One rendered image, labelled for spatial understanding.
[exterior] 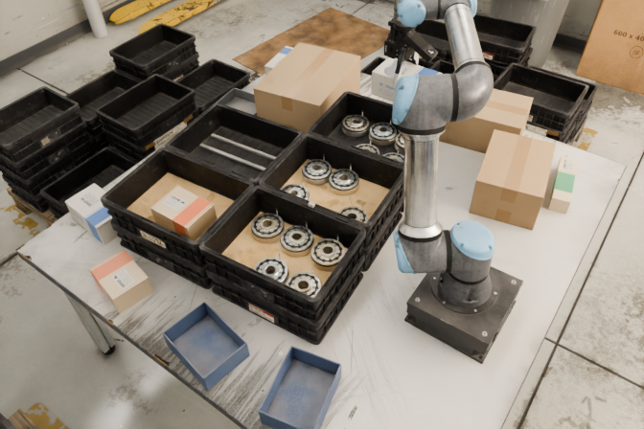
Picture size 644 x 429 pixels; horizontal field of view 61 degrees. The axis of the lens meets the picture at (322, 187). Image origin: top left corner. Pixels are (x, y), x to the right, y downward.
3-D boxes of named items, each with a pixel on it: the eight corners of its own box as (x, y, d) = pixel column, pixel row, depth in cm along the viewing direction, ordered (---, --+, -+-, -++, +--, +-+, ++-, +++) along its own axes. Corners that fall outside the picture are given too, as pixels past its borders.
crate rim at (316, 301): (367, 234, 162) (368, 228, 161) (315, 309, 144) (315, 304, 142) (257, 189, 177) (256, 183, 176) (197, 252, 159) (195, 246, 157)
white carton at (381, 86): (439, 95, 188) (442, 73, 182) (422, 113, 181) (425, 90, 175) (388, 78, 197) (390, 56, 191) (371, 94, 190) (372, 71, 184)
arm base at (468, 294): (501, 285, 160) (507, 263, 153) (471, 317, 152) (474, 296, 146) (458, 258, 168) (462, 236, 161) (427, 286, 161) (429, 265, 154)
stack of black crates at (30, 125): (73, 151, 314) (43, 85, 283) (107, 171, 301) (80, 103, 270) (10, 192, 291) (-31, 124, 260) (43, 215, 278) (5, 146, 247)
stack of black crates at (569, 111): (564, 155, 300) (590, 85, 269) (545, 187, 283) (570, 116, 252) (494, 130, 317) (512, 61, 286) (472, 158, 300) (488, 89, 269)
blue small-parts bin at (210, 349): (250, 355, 158) (247, 342, 153) (208, 391, 150) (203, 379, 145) (208, 313, 168) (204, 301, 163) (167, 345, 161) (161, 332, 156)
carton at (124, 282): (154, 291, 175) (148, 277, 169) (120, 313, 169) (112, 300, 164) (129, 262, 183) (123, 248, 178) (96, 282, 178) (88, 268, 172)
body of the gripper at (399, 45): (395, 47, 185) (397, 13, 176) (417, 54, 181) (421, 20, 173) (382, 57, 180) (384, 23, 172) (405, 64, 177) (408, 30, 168)
